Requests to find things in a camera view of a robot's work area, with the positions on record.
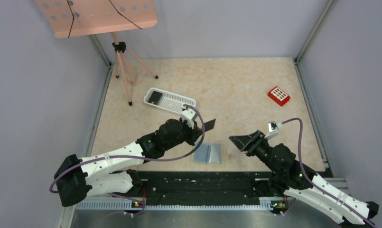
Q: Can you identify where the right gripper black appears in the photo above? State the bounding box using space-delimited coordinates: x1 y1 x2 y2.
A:
229 129 280 174

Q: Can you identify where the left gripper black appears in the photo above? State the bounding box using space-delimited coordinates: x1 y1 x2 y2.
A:
164 117 204 151

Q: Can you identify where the black credit card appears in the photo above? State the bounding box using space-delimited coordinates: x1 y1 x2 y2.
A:
203 119 216 132
147 91 163 105

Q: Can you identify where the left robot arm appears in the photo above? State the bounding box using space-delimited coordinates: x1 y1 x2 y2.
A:
50 119 215 207

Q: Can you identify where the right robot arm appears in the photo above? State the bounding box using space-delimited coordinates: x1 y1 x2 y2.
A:
235 130 379 228

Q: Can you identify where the white plastic basket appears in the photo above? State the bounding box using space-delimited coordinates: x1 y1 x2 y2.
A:
143 87 196 115

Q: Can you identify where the red toy brick block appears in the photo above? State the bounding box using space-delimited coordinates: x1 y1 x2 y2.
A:
267 86 291 106

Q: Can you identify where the pink music stand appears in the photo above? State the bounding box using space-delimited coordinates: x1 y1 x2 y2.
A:
35 0 158 106

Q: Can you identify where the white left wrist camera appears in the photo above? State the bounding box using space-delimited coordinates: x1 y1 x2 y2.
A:
180 104 197 129

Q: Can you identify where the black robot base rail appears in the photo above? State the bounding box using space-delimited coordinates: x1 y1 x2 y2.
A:
125 171 283 206

